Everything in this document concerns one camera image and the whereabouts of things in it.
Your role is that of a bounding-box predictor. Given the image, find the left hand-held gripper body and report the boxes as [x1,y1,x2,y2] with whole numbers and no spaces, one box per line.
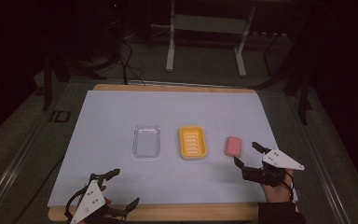
[69,174,128,224]

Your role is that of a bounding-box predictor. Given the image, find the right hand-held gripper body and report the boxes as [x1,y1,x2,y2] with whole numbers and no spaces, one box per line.
[241,148,306,188]

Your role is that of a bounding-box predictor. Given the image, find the pink soap bar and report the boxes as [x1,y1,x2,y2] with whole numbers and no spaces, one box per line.
[224,135,243,158]

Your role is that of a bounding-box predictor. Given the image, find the person's left hand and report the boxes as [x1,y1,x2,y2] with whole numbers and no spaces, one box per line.
[99,197,116,219]

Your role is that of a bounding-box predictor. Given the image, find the person's right hand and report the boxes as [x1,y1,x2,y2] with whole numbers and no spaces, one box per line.
[260,168,296,205]

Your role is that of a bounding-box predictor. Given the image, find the clear plastic soap dish lid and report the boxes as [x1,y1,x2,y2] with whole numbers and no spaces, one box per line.
[131,124,162,160]

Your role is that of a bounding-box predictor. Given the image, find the yellow soap dish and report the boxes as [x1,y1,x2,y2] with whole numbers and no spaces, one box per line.
[178,125,209,161]

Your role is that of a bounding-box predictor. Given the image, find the pale blue table mat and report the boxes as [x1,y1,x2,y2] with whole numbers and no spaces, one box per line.
[47,90,298,208]

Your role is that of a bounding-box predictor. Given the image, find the black tripod stand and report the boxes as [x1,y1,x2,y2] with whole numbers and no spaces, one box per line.
[251,29,314,126]

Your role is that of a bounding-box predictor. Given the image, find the white metal stand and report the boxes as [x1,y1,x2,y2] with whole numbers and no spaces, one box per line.
[150,0,257,78]

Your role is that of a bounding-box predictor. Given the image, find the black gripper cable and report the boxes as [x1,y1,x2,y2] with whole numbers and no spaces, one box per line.
[280,172,296,202]
[63,186,91,220]

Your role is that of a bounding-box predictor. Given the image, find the black floor cables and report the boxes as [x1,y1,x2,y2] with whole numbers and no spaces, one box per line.
[117,39,146,86]

